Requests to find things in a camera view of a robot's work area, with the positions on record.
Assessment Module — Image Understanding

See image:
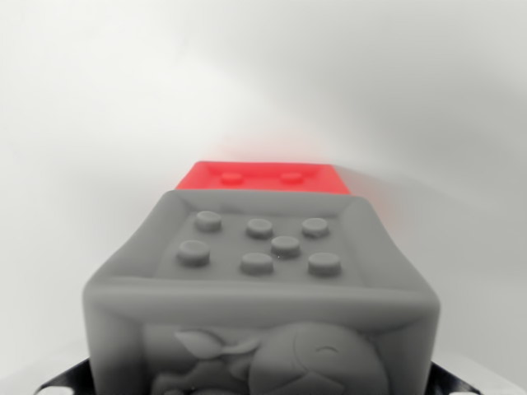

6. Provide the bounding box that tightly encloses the gripper right finger with black rubber pad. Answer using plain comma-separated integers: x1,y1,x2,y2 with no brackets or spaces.
427,358,485,395

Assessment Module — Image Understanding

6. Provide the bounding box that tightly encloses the gripper left finger with black rubber pad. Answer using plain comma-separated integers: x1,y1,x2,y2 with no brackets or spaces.
35,356,98,395

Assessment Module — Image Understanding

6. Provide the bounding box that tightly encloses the grey embossed rubber cube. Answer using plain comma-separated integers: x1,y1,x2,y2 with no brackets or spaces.
81,189,441,395

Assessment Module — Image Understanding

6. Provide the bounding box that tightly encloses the red rubber cube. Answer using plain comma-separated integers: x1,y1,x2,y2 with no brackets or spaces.
174,160,354,195

